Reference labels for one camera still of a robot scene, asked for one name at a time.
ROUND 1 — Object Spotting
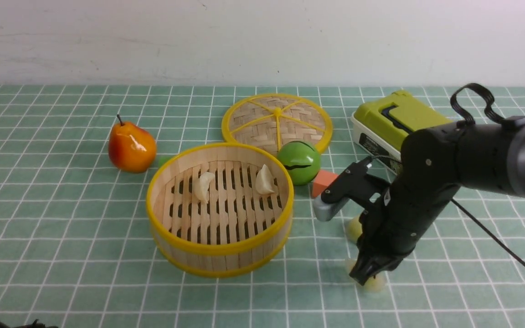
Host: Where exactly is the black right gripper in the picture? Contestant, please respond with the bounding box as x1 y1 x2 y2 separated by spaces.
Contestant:
349 182 460 285

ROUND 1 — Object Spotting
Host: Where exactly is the pale green dumpling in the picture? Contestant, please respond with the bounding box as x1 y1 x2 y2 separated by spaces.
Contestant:
345 259 387 293
345 215 363 244

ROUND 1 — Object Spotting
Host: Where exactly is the white dumpling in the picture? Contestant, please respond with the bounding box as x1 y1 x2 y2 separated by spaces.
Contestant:
255 164 276 195
192 171 216 204

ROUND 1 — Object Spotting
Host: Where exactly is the bamboo steamer lid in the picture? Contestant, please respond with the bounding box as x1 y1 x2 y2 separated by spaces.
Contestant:
221 93 333 155

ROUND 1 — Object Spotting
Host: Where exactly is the bamboo steamer tray yellow rim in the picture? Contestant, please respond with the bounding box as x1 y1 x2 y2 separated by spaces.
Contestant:
146 143 294 277

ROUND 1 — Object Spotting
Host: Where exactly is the orange foam cube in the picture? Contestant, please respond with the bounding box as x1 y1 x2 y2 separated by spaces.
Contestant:
311 170 338 199

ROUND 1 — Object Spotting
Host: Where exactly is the green lidded plastic box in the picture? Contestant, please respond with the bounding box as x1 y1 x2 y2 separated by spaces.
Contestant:
351 90 450 174

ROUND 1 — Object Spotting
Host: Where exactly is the green ball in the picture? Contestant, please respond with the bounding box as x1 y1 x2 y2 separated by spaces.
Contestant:
277 140 321 185

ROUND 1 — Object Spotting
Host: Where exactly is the orange plastic pear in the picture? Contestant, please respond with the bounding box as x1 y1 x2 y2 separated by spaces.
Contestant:
108 114 158 174

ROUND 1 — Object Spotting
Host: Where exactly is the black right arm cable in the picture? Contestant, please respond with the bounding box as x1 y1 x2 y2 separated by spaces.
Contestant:
449 83 525 294

